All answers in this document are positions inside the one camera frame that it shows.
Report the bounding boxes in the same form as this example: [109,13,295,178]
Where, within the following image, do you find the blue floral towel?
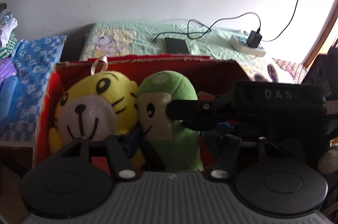
[1,36,68,147]

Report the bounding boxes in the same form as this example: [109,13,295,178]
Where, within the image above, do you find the pile of folded clothes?
[0,12,18,59]

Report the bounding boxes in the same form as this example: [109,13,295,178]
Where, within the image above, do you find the purple plastic package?
[0,58,17,86]

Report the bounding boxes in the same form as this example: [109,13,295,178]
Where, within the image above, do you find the white power strip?
[229,35,266,57]

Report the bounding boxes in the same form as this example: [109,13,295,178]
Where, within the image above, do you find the red cardboard box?
[33,54,249,165]

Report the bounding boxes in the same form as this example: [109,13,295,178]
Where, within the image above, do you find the green yellow bed sheet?
[80,20,294,83]

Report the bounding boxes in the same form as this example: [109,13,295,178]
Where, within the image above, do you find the black power adapter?
[246,29,262,48]

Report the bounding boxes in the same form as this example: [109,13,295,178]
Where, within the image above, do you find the black smartphone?
[164,37,190,55]

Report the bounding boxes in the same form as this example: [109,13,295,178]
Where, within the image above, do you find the yellow tiger plush toy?
[48,56,139,154]

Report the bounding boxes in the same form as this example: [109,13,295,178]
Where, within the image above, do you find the black charging cable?
[152,12,263,45]

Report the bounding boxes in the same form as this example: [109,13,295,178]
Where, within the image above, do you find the wooden door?
[303,3,337,68]

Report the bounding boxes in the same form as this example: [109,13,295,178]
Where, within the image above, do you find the green plush toy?
[136,71,203,171]

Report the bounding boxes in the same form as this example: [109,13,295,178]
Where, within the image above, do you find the brown patterned blanket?
[273,58,308,82]

